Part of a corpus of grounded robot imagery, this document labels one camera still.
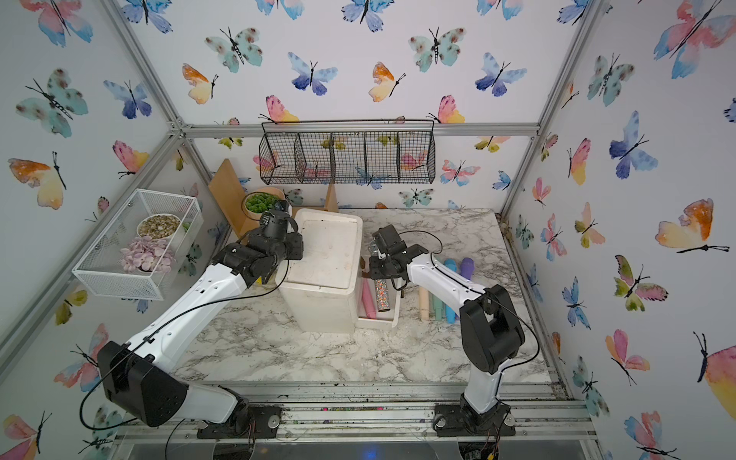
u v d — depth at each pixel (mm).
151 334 426
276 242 594
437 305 923
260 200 982
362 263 825
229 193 1038
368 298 930
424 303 934
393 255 670
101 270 613
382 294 860
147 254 629
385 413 759
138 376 387
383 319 851
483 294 493
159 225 710
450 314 910
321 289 697
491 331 470
